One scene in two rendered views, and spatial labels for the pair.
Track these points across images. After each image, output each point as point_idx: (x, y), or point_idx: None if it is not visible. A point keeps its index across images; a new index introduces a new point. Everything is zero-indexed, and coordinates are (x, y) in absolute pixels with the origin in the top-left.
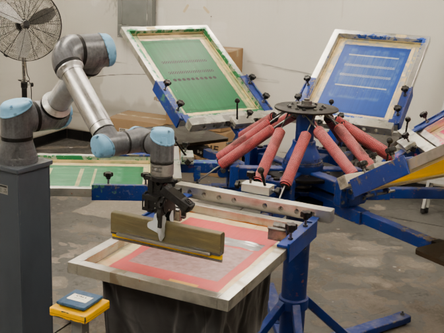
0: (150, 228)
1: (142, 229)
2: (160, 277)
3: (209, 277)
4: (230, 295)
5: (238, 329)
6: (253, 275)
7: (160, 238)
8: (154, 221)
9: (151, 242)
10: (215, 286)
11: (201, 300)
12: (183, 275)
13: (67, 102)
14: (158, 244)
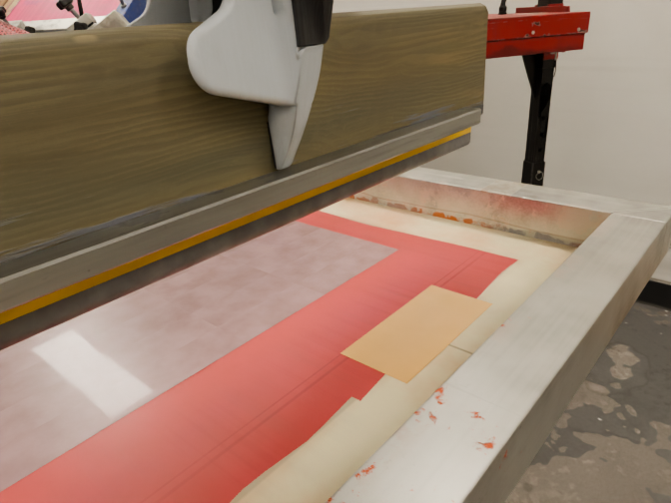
0: (235, 88)
1: (116, 149)
2: (308, 386)
3: (358, 260)
4: (626, 202)
5: None
6: (433, 172)
7: (301, 137)
8: (248, 9)
9: (248, 208)
10: (441, 255)
11: (643, 275)
12: (310, 313)
13: None
14: (290, 191)
